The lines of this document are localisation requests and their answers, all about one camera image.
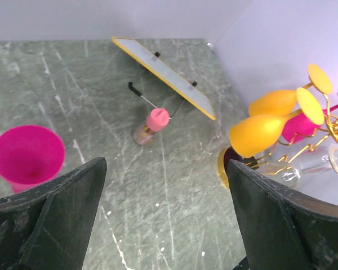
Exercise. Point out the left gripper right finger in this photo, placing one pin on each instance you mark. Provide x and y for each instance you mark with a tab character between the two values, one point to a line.
282	228

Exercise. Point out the pink wine glass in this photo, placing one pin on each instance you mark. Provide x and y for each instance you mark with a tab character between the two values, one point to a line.
30	155
300	127

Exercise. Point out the yellow framed tilted mirror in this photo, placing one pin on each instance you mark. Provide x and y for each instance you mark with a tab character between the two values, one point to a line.
152	61

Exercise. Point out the clear wine glass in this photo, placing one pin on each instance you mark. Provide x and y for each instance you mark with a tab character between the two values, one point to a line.
308	164

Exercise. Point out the orange wine glass left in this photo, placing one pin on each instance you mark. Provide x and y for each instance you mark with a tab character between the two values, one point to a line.
257	133

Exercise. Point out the small pink capped bottle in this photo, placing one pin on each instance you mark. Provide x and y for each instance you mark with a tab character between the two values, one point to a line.
156	121

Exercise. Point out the orange wine glass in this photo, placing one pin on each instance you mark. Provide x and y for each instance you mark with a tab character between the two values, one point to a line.
257	133
281	102

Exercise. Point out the gold wine glass rack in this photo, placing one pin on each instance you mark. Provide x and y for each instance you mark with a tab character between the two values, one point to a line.
324	136

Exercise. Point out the orange wine glass right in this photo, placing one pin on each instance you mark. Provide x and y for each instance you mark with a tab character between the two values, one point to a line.
281	102

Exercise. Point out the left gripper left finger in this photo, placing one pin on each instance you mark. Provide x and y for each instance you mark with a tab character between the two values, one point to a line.
49	226

